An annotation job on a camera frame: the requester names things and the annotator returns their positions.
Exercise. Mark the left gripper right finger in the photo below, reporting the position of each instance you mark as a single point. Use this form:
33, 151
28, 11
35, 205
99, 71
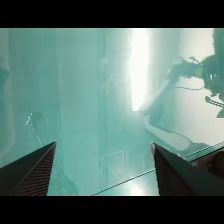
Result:
180, 180

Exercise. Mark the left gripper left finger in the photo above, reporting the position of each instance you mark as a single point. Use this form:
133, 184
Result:
26, 176

